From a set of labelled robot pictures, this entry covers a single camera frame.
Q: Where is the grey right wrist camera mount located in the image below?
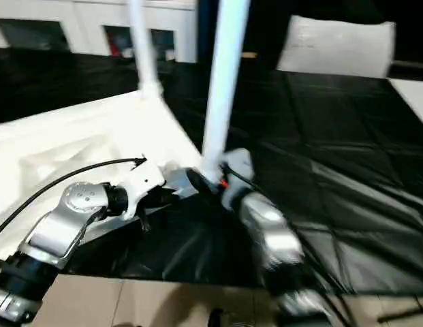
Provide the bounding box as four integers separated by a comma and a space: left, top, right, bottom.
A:
219, 148, 255, 213

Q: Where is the white chair back panel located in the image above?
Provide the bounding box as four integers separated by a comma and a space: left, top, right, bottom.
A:
275, 14, 397, 79

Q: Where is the white cabinet with glass doors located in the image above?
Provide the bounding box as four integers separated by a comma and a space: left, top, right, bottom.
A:
0, 0, 199, 64

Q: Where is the black work mat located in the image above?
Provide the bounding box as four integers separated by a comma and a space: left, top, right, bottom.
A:
0, 46, 423, 296

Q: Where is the white plastic table top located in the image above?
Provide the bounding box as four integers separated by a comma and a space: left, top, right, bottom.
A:
0, 89, 213, 273

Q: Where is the white sheet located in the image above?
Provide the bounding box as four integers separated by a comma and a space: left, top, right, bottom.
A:
389, 78, 423, 131

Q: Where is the black cabinet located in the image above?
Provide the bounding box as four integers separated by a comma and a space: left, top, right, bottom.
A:
195, 0, 294, 71

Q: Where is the black metal stand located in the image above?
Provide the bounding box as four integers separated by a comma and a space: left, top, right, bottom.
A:
377, 305, 423, 324

